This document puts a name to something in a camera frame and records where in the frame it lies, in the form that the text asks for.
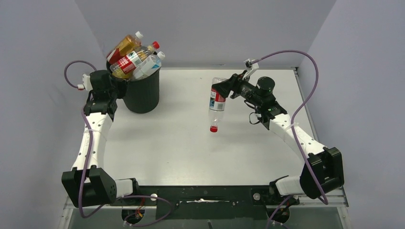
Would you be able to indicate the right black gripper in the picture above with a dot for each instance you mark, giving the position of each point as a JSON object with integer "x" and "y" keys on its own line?
{"x": 234, "y": 83}

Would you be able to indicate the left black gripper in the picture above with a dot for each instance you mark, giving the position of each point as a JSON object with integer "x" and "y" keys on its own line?
{"x": 123, "y": 84}

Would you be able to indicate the clear bottle red blue label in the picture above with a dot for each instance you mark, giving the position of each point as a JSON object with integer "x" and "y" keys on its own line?
{"x": 216, "y": 106}

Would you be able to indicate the black plastic waste bin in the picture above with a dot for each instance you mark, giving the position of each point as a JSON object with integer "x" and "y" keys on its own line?
{"x": 143, "y": 95}

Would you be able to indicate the clear bottle blue white label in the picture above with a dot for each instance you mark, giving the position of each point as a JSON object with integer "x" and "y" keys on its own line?
{"x": 148, "y": 67}

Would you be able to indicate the gold red tea bottle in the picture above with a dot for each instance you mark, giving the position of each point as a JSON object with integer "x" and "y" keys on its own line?
{"x": 129, "y": 43}

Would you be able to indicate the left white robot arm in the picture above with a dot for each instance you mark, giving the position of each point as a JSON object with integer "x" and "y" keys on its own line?
{"x": 87, "y": 183}

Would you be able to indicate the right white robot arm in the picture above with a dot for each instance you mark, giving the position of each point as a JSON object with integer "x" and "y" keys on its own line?
{"x": 323, "y": 167}

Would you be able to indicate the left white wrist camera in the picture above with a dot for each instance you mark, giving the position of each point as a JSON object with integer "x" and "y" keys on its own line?
{"x": 86, "y": 83}

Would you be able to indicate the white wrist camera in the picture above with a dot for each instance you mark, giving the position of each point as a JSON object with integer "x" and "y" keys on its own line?
{"x": 86, "y": 83}
{"x": 251, "y": 67}

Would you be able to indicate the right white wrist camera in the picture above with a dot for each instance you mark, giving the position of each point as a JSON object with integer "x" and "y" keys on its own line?
{"x": 251, "y": 67}

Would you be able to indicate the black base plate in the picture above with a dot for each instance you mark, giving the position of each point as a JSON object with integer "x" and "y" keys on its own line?
{"x": 212, "y": 202}

